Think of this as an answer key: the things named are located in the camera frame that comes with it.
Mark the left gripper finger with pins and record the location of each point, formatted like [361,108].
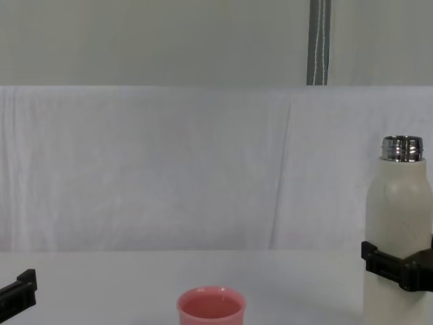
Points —
[20,287]

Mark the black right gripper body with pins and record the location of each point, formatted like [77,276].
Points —
[419,271]

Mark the cream vacuum bottle steel neck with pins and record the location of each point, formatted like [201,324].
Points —
[395,210]

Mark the white table cloth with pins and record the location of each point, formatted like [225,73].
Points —
[135,284]

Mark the pink plastic cup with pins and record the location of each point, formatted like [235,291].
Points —
[211,309]

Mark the white curtain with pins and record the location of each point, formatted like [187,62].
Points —
[169,169]

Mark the grey striped post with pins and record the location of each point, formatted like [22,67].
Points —
[318,44]

